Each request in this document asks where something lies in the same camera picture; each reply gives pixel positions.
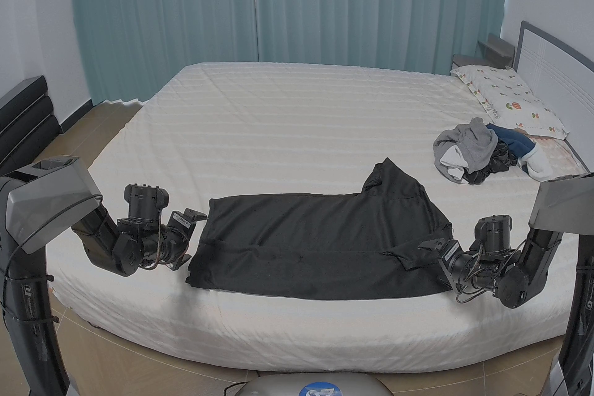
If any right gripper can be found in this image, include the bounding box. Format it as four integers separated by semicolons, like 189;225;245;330
417;239;484;292

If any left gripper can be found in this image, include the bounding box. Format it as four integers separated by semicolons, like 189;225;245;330
157;208;209;273

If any black T-shirt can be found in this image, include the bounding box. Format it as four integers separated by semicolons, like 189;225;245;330
186;157;454;301

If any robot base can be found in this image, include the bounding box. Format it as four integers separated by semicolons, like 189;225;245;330
236;375;393;396

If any pile of clothes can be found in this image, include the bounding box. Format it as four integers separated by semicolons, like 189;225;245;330
433;118;553;186

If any bed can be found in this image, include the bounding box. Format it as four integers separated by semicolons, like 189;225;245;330
46;19;594;374

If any white printed pillow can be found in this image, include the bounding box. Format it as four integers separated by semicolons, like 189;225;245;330
449;65;570;140

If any black chest of drawers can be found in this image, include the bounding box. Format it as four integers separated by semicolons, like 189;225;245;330
0;75;61;181

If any grey bedside table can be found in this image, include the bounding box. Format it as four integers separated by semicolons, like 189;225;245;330
451;33;516;70

